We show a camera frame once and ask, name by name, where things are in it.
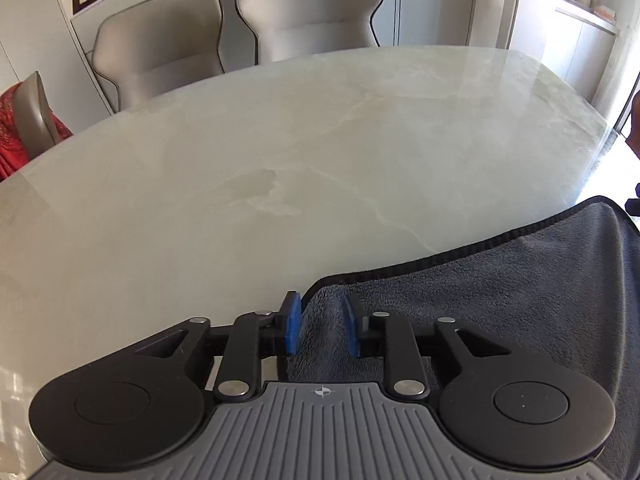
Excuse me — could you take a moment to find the white sideboard cabinet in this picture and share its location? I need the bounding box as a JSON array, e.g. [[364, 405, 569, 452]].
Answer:
[[65, 0, 475, 112]]

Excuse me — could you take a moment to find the chair with red cloth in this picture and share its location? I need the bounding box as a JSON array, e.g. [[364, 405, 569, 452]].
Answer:
[[0, 72, 73, 181]]

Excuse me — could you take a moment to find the brown leather chair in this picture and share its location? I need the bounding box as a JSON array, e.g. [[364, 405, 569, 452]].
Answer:
[[626, 91, 640, 158]]

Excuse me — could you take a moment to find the white side shelf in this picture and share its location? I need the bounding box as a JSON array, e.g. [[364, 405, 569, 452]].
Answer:
[[508, 0, 626, 106]]

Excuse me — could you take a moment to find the grey and blue towel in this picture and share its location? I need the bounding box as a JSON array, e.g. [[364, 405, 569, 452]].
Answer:
[[288, 197, 639, 479]]

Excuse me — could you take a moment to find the beige chair near cabinet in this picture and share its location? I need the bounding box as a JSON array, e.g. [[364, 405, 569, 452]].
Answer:
[[235, 0, 383, 65]]

